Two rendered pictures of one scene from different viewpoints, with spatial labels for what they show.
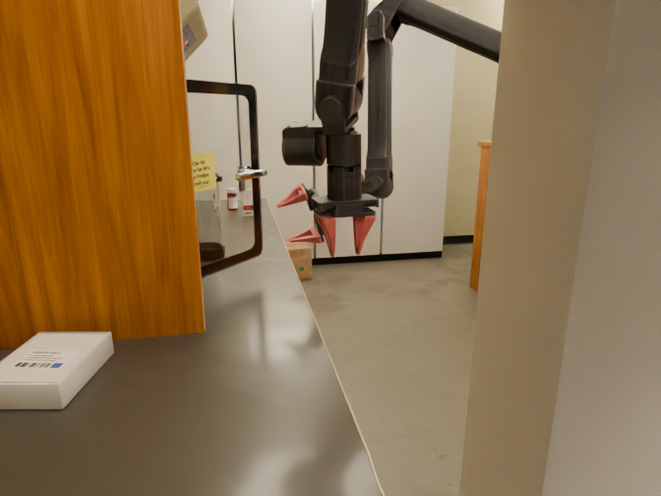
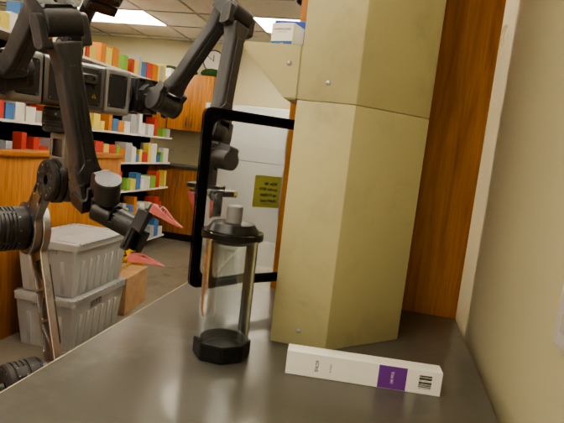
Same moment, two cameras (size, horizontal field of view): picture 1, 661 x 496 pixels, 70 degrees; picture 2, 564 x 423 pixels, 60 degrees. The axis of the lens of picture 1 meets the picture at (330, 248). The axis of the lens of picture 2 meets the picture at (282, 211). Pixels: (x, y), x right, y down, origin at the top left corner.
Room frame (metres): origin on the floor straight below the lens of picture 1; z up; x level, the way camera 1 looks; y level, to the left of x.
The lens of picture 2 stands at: (2.03, 0.76, 1.31)
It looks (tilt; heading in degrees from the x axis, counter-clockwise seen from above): 7 degrees down; 203
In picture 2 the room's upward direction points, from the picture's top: 6 degrees clockwise
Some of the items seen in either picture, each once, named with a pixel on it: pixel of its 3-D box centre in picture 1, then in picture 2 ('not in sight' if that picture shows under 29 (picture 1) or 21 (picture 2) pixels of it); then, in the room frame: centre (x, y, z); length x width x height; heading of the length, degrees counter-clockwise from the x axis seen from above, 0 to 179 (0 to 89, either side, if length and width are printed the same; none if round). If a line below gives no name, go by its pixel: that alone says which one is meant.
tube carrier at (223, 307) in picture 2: not in sight; (227, 289); (1.27, 0.35, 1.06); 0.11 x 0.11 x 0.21
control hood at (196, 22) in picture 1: (175, 44); (287, 83); (1.02, 0.31, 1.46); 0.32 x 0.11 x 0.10; 11
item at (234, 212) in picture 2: not in sight; (233, 224); (1.27, 0.35, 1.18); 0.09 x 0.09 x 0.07
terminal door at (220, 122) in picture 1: (212, 181); (254, 201); (0.99, 0.25, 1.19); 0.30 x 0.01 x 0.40; 149
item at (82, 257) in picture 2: not in sight; (75, 258); (-0.29, -1.60, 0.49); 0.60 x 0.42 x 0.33; 11
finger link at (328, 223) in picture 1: (339, 229); not in sight; (0.77, -0.02, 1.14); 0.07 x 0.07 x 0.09; 15
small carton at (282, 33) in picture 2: not in sight; (287, 40); (1.06, 0.32, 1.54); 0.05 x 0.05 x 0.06; 86
